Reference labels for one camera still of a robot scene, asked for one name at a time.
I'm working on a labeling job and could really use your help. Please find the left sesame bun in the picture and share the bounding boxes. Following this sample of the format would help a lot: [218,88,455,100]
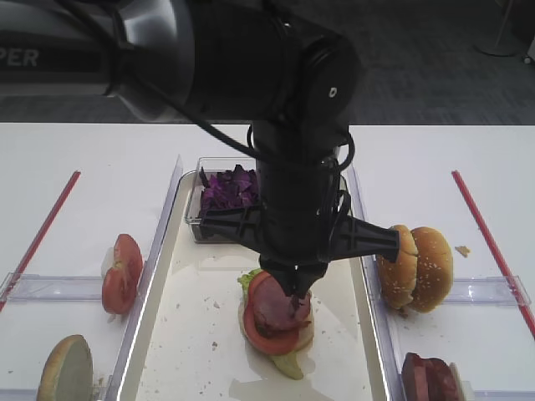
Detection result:
[376,225,418,309]

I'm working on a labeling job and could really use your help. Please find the right red strip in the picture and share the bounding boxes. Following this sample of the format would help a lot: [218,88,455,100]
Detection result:
[451,170,534,336]

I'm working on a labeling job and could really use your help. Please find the left red strip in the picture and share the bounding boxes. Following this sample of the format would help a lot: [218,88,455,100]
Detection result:
[0,170,81,311]

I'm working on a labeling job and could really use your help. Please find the bottom bun slice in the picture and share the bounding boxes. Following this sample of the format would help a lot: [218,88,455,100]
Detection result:
[237,301,314,352]

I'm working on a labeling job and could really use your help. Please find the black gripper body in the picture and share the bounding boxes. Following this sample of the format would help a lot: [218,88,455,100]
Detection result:
[199,158,402,268]

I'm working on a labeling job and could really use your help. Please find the tomato slice on sandwich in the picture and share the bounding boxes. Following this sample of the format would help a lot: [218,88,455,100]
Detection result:
[238,269,300,356]

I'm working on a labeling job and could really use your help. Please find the bread crumb piece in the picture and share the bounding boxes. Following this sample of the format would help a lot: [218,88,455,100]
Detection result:
[455,246,471,258]

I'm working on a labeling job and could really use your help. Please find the ham slice on sandwich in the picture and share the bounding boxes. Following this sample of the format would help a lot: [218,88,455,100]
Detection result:
[249,272,308,332]

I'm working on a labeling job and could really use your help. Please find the red strip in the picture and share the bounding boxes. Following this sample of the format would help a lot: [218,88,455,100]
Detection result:
[451,170,534,336]
[0,170,81,311]

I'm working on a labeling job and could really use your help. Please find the clear cross divider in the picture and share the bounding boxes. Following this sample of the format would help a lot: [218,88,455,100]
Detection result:
[443,276,531,307]
[1,273,103,302]

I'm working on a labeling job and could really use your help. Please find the purple cabbage pile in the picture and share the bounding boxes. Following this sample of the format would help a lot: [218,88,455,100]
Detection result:
[199,165,259,217]

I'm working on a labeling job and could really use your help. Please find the left clear cross divider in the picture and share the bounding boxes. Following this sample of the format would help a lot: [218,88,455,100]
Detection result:
[1,273,103,302]

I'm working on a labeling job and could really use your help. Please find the right clear acrylic divider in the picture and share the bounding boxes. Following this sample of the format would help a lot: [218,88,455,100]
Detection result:
[347,155,407,401]

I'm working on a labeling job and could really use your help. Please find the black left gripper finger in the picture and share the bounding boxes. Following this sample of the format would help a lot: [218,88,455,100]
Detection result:
[259,257,297,297]

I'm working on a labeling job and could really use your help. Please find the left clear acrylic divider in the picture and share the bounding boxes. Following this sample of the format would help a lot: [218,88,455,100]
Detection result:
[102,158,183,400]

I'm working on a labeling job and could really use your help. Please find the clear plastic container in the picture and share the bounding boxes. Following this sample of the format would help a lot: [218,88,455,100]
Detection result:
[185,157,256,244]

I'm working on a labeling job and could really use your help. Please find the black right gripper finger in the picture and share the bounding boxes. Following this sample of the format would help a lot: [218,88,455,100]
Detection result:
[295,262,327,297]

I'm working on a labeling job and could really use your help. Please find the white serving tray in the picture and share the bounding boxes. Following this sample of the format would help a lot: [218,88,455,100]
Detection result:
[107,173,387,400]

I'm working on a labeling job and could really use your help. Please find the upright tomato slices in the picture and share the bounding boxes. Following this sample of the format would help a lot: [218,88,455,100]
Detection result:
[102,233,144,315]

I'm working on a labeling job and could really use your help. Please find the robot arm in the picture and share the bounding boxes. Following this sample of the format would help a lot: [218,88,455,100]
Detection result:
[1,1,399,297]

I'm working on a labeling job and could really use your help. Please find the clear acrylic divider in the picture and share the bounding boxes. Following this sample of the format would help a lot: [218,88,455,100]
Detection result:
[347,155,407,401]
[102,158,183,400]

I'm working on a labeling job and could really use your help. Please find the lettuce leaf under sandwich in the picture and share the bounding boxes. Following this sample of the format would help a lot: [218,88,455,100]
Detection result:
[237,268,305,380]

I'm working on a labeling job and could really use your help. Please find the white onion slice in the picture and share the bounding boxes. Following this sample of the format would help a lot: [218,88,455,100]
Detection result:
[101,247,114,278]

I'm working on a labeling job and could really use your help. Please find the right clear cross divider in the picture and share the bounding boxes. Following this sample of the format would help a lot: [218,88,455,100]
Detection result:
[443,276,531,307]

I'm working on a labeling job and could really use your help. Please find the stacked meat slices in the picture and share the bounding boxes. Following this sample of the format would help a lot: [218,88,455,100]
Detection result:
[401,353,461,401]

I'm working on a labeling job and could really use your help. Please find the sesame bun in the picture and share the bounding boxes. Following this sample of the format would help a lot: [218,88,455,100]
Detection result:
[409,226,453,313]
[376,225,418,309]

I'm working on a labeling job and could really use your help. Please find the bun half lower left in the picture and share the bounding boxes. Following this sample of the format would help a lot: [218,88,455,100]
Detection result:
[36,334,93,401]

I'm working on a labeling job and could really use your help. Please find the right sesame bun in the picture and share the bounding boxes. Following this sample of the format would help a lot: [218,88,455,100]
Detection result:
[409,226,453,313]

